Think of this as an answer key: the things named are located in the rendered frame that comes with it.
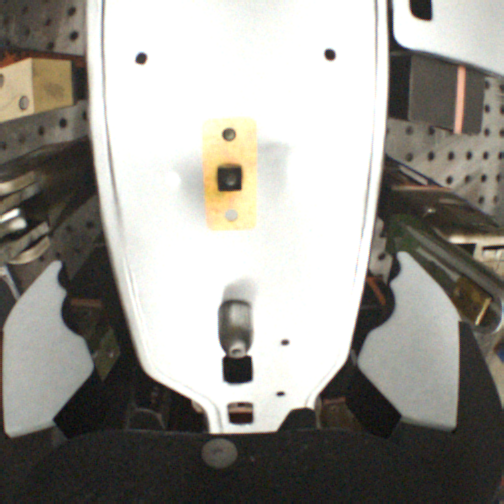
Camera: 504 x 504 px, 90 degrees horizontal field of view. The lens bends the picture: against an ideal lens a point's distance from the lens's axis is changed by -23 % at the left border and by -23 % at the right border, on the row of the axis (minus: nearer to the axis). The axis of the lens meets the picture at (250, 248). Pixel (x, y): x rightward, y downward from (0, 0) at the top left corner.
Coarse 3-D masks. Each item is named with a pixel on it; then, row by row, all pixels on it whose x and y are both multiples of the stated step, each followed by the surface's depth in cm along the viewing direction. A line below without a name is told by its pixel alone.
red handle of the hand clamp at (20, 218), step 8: (16, 208) 16; (24, 208) 17; (0, 216) 16; (8, 216) 16; (16, 216) 16; (24, 216) 17; (0, 224) 16; (8, 224) 16; (16, 224) 16; (24, 224) 17; (0, 232) 16; (8, 232) 16; (16, 232) 17
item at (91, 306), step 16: (96, 240) 48; (96, 256) 44; (80, 272) 40; (96, 272) 40; (112, 272) 40; (80, 288) 37; (96, 288) 37; (112, 288) 37; (80, 304) 33; (96, 304) 33; (112, 304) 37; (80, 320) 31; (96, 320) 32; (112, 320) 36
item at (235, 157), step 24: (216, 120) 21; (240, 120) 21; (216, 144) 22; (240, 144) 22; (216, 168) 22; (240, 168) 22; (216, 192) 23; (240, 192) 23; (216, 216) 24; (240, 216) 24
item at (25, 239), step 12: (24, 192) 16; (36, 192) 18; (0, 204) 14; (12, 204) 15; (36, 228) 18; (0, 240) 16; (12, 240) 16; (24, 240) 17; (0, 252) 15; (12, 252) 16; (0, 264) 15
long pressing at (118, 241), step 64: (128, 0) 16; (192, 0) 17; (256, 0) 17; (320, 0) 17; (384, 0) 17; (128, 64) 19; (192, 64) 19; (256, 64) 19; (320, 64) 19; (384, 64) 20; (128, 128) 21; (192, 128) 21; (320, 128) 22; (384, 128) 22; (128, 192) 23; (192, 192) 23; (320, 192) 24; (128, 256) 26; (192, 256) 26; (256, 256) 26; (320, 256) 26; (128, 320) 28; (192, 320) 29; (256, 320) 29; (320, 320) 30; (192, 384) 33; (256, 384) 34; (320, 384) 35
